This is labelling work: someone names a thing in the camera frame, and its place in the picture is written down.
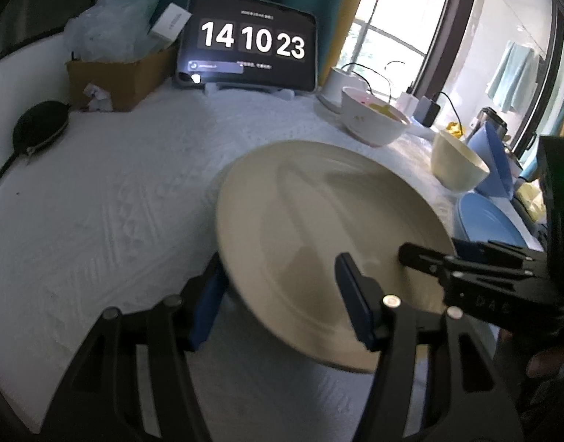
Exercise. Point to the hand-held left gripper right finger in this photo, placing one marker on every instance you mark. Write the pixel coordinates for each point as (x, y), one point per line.
(351, 294)

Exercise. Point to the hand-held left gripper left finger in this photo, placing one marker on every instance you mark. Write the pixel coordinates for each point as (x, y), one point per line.
(208, 304)

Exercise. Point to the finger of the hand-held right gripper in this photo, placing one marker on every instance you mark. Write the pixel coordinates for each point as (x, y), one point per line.
(424, 260)
(493, 248)

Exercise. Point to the blue bowl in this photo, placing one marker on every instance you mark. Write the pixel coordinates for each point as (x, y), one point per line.
(493, 161)

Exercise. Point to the cream bowl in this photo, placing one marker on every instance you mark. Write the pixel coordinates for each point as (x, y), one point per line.
(452, 165)

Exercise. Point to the cream plate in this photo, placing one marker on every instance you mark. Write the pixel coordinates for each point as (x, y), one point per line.
(286, 221)

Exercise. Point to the person's right hand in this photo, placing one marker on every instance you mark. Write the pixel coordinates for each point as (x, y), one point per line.
(546, 361)

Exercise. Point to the light blue plate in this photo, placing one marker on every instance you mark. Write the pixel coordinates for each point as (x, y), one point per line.
(489, 218)

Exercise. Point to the yellow tissue pack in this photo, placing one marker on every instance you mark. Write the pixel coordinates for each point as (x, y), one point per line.
(533, 202)

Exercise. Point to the white textured tablecloth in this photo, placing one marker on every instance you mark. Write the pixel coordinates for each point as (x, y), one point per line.
(125, 221)

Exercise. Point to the stainless steel tumbler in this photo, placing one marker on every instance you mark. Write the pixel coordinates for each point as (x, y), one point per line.
(491, 119)

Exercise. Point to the yellow object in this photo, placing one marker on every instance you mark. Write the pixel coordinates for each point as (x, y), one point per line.
(455, 129)

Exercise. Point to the white bowl with pink inside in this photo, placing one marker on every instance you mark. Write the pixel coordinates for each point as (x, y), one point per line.
(374, 126)

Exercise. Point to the black charger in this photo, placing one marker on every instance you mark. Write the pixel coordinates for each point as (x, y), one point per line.
(427, 111)

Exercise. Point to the light blue hanging towel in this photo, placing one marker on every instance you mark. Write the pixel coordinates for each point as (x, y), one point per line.
(512, 73)

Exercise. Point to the white charger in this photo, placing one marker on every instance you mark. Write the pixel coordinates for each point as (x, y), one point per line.
(408, 101)

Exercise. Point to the white desk lamp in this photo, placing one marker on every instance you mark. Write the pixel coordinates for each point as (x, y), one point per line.
(337, 83)

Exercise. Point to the crumpled paper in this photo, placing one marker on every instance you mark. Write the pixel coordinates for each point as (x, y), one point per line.
(98, 99)

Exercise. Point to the cardboard box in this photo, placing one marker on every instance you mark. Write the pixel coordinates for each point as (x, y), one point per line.
(121, 83)

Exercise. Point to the black round pouch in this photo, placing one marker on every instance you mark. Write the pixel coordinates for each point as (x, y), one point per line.
(40, 124)

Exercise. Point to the yellow curtain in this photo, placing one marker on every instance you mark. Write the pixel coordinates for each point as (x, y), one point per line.
(351, 9)

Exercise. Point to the tablet with clock display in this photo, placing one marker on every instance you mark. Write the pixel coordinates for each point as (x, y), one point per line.
(254, 37)

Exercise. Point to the small white box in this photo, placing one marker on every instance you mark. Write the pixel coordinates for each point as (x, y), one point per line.
(169, 23)

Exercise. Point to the clear plastic bag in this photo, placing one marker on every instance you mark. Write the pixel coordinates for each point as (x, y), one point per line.
(107, 27)

